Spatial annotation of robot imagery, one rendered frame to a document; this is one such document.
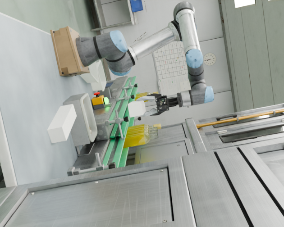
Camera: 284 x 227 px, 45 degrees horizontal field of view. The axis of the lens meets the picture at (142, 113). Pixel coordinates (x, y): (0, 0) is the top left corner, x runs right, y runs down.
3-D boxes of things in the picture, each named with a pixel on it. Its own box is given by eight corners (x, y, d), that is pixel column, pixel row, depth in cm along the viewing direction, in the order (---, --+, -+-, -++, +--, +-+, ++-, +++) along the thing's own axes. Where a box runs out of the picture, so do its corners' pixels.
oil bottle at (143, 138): (113, 150, 195) (150, 143, 194) (111, 141, 194) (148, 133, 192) (114, 147, 201) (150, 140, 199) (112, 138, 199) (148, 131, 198)
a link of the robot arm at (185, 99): (187, 89, 167) (190, 106, 168) (178, 91, 168) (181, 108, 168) (188, 90, 160) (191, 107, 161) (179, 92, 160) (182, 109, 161)
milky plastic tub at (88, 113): (75, 146, 167) (92, 143, 166) (63, 102, 162) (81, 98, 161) (82, 135, 184) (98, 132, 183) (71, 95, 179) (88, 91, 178)
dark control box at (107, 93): (99, 100, 250) (111, 98, 250) (97, 90, 249) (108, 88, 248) (101, 98, 258) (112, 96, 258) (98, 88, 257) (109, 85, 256)
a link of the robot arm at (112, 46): (94, 30, 175) (120, 23, 174) (102, 49, 186) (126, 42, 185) (97, 47, 168) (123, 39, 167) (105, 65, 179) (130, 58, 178)
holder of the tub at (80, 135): (77, 156, 168) (92, 154, 168) (62, 102, 162) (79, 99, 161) (84, 145, 185) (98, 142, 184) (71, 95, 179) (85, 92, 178)
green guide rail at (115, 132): (110, 138, 190) (124, 135, 189) (109, 136, 190) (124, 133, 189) (130, 85, 359) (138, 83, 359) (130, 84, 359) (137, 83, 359)
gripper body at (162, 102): (153, 97, 160) (179, 92, 159) (154, 96, 169) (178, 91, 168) (157, 113, 161) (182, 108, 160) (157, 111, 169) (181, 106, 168)
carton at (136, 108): (127, 104, 156) (140, 102, 156) (132, 101, 180) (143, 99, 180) (130, 117, 157) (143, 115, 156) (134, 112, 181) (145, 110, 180)
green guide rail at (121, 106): (107, 125, 188) (121, 122, 187) (106, 124, 188) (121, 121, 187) (129, 78, 358) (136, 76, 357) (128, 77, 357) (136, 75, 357)
